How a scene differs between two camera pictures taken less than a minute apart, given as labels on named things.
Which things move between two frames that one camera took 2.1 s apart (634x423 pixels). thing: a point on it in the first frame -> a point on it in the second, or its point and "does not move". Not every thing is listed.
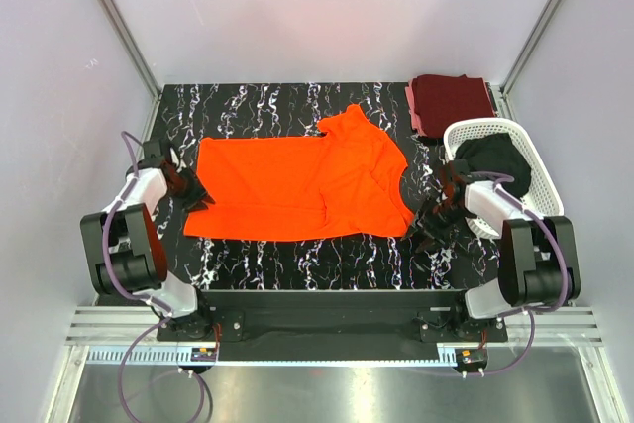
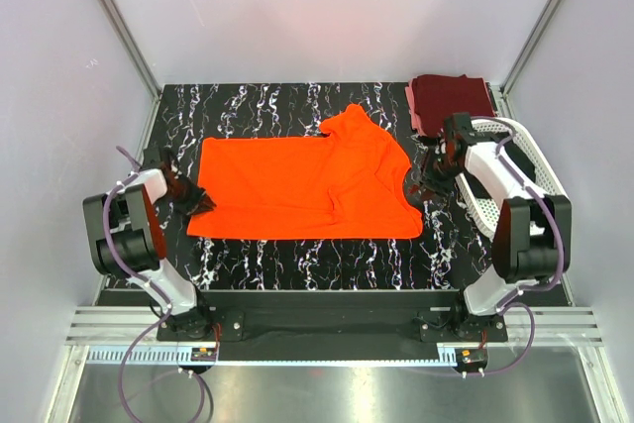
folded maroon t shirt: [442, 99] does not move
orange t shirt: [341, 181] does not move
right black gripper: [435, 236] -> [434, 190]
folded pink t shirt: [416, 123] does not move
